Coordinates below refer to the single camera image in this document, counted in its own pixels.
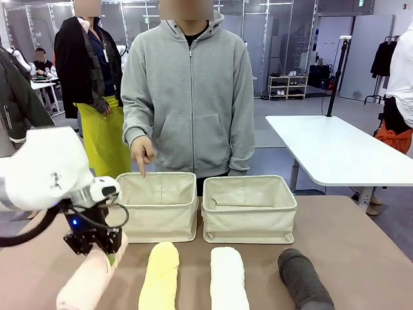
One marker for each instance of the person in green jacket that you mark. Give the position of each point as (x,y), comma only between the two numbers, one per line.
(16,106)

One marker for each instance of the dark grey towel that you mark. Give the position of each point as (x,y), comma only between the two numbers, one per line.
(303,281)

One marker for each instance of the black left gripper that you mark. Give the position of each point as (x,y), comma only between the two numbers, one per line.
(87,219)

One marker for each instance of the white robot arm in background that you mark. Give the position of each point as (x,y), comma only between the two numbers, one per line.
(21,59)

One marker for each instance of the white side table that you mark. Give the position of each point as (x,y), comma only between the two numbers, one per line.
(322,148)

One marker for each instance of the seated person in black jacket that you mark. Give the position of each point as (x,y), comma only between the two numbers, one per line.
(45,69)

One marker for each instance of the yellow towel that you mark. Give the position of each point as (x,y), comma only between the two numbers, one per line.
(159,277)

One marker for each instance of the black camera stand pole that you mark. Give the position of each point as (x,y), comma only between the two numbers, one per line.
(335,80)

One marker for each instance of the person's right forearm grey sleeve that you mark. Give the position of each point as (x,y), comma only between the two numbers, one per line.
(134,126)

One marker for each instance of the person in grey hoodie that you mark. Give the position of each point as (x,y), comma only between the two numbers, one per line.
(193,97)

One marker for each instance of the black bags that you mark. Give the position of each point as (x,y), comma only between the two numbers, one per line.
(319,76)

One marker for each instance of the beige fabric basket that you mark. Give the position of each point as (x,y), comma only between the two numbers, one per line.
(161,219)
(248,223)

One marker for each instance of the person's left forearm grey sleeve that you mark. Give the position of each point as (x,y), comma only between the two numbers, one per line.
(242,139)

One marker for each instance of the person with yellow apron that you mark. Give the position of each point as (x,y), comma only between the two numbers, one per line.
(103,135)

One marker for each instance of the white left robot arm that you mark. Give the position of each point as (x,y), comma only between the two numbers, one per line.
(48,161)

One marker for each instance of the black garment on clothes rack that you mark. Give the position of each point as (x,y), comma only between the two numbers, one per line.
(382,61)

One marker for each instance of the person's right hand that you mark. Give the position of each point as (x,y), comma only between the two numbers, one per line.
(142,151)

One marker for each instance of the pink towel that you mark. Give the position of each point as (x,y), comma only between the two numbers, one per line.
(87,284)

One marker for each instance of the orange cloth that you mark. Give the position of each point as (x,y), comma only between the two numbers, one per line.
(397,140)

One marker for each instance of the white towel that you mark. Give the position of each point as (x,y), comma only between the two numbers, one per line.
(229,281)

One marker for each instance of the wooden shoe rack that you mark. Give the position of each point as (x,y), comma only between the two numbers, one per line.
(287,87)

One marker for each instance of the person in white top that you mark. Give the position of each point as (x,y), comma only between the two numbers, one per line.
(401,74)

